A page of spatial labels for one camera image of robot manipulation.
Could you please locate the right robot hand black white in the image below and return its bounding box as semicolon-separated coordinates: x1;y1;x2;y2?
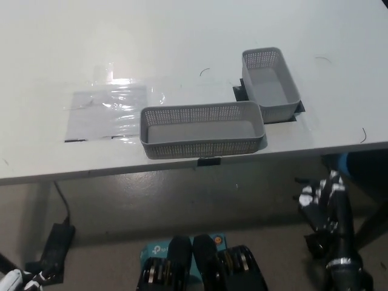
294;169;352;241

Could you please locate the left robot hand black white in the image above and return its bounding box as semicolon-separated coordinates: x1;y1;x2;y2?
0;266;47;291

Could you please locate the grey perforated plastic basket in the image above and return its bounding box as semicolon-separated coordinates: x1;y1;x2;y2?
139;100;267;161
241;47;302;124

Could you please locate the teal router box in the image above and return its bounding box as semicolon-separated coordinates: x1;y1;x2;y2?
139;232;228;280

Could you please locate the left robot body block black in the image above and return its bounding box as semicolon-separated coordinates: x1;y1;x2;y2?
135;236;195;291

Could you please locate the black floor plate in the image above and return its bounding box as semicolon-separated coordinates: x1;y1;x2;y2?
24;259;66;286

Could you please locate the black table foot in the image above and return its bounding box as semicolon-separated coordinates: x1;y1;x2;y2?
304;232;330;259

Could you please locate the blue foam tube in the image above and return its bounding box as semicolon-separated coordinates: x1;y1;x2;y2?
337;153;350;174

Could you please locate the black power adapter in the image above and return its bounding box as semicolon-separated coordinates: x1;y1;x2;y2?
40;223;76;268

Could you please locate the clear plastic sheet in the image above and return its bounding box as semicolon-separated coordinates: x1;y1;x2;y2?
62;62;167;143

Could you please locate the black power cable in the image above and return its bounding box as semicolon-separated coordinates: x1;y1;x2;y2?
53;181;72;226

